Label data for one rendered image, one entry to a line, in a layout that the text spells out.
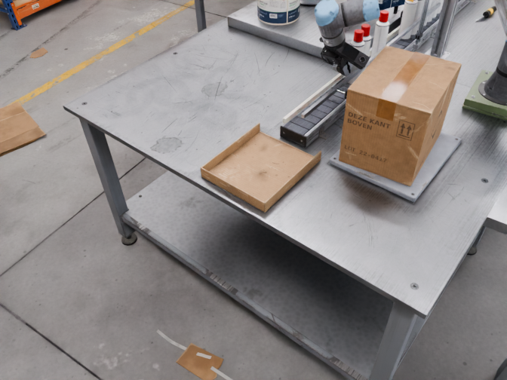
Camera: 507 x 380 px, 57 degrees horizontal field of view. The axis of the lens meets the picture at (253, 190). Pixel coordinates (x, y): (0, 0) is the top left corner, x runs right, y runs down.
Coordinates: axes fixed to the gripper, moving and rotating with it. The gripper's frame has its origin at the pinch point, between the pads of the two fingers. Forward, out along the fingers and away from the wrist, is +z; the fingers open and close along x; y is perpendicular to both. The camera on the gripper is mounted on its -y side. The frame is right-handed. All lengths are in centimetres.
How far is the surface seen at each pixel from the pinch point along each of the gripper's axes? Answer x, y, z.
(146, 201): 81, 73, 36
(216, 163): 57, 13, -22
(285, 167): 45.9, -5.5, -14.9
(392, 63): 4.5, -22.1, -24.0
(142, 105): 50, 60, -17
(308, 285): 74, -16, 40
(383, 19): -25.3, -0.2, -0.2
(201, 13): -54, 174, 95
